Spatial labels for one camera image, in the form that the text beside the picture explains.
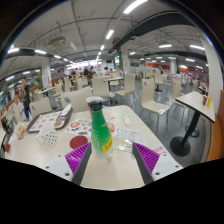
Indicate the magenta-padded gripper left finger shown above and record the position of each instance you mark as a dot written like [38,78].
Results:
[77,159]

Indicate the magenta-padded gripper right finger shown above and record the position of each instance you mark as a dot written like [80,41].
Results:
[146,159]

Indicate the green plastic drink bottle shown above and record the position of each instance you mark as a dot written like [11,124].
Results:
[100,133]

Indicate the flat round red coaster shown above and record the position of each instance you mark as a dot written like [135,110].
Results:
[77,142]

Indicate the clear plastic bag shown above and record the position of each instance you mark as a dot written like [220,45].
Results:
[124,140]

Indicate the white polka-dot mug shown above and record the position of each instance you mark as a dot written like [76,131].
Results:
[48,135]

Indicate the white crumpled napkin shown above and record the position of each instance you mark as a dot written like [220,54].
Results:
[127,120]

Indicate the red sauce packet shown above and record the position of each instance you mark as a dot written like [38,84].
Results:
[110,127]

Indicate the white folded napkin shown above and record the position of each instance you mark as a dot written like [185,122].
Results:
[66,110]

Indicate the dark tray with paper liner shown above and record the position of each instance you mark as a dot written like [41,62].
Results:
[43,120]

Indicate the crumpled food wrapper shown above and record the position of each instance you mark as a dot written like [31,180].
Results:
[20,130]

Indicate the group of beige chairs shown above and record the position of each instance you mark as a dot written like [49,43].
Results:
[150,93]

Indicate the orange booth seat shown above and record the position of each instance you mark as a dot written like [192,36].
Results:
[216,136]

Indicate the person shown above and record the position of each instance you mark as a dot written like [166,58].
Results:
[25,98]

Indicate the small red cup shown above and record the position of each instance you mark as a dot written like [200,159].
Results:
[204,100]

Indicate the small yellow container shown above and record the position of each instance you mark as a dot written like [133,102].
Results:
[209,102]

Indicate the ceiling air conditioner unit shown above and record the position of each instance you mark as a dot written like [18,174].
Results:
[57,42]

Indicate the group of ceiling lights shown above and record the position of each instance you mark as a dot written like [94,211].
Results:
[133,6]

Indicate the side table with black pedestal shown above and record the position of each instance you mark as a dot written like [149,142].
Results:
[196,101]

